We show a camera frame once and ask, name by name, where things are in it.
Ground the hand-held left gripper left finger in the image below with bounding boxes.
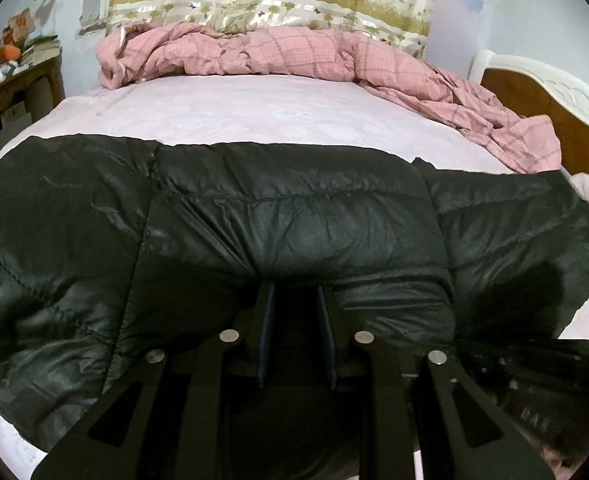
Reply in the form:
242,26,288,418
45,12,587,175
31,280,276,480

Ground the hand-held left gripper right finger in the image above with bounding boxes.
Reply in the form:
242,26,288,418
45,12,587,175
316,285,553,480

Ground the black puffer jacket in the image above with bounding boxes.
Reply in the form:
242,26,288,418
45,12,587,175
0,135,589,453

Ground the pink plaid duvet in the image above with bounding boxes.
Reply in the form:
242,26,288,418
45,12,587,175
97,22,562,175

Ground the white and wood headboard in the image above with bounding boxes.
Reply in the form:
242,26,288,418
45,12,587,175
468,49,589,196

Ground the cardboard box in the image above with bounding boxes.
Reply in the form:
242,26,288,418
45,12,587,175
0,101,31,157

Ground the wooden desk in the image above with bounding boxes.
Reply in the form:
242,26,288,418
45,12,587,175
0,56,65,166

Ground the stack of books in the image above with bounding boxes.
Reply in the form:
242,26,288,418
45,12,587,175
18,35,61,66

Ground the brown paper bag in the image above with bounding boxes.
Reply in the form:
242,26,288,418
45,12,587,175
5,9,34,43

